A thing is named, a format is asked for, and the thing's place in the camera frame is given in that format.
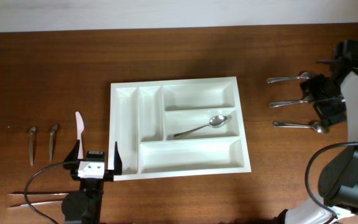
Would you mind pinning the white plastic knife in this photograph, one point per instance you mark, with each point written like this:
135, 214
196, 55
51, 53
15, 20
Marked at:
80, 128

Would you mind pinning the steel spoon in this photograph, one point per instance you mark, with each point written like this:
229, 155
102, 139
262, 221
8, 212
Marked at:
214, 122
297, 125

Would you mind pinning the small steel teaspoon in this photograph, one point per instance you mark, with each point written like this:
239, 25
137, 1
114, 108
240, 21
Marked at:
32, 132
52, 132

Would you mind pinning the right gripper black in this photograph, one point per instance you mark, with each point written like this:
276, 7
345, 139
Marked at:
326, 114

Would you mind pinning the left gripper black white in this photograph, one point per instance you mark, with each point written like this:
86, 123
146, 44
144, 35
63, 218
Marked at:
109, 174

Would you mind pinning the steel fork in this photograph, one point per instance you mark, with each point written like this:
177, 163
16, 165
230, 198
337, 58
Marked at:
286, 78
287, 102

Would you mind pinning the white plastic cutlery tray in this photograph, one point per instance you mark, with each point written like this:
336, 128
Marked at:
144, 116

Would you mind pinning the small steel teaspoon far left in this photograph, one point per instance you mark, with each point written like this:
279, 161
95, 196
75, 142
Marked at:
32, 132

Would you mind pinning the steel spoon in tray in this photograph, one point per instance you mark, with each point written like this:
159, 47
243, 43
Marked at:
214, 122

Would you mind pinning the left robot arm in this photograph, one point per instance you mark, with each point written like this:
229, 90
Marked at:
84, 205

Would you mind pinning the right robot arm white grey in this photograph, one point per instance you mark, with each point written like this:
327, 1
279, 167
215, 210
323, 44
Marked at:
338, 181

